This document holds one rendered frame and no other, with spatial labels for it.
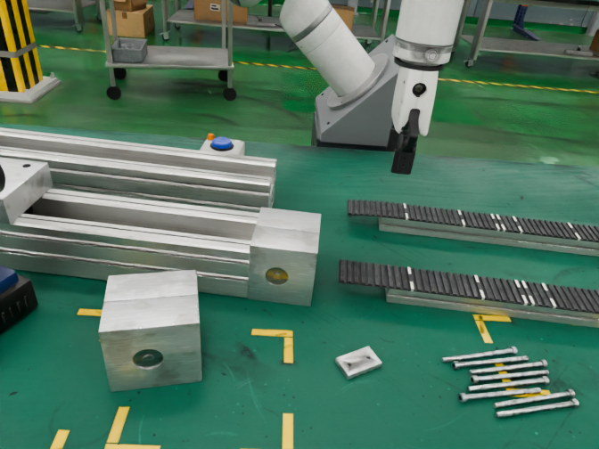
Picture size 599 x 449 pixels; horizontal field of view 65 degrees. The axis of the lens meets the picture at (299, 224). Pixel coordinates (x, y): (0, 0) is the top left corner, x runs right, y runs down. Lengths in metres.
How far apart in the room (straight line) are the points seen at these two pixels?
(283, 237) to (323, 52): 0.64
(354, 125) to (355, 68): 0.14
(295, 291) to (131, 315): 0.23
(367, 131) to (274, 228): 0.58
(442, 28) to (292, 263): 0.38
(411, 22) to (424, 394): 0.49
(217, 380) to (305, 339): 0.13
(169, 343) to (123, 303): 0.07
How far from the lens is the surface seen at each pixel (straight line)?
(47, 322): 0.70
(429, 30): 0.72
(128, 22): 5.73
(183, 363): 0.56
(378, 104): 1.17
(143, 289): 0.56
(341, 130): 1.18
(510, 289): 0.76
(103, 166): 0.86
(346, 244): 0.81
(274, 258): 0.63
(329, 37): 1.18
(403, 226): 0.87
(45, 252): 0.75
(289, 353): 0.62
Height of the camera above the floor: 1.24
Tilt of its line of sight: 33 degrees down
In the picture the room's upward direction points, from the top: 6 degrees clockwise
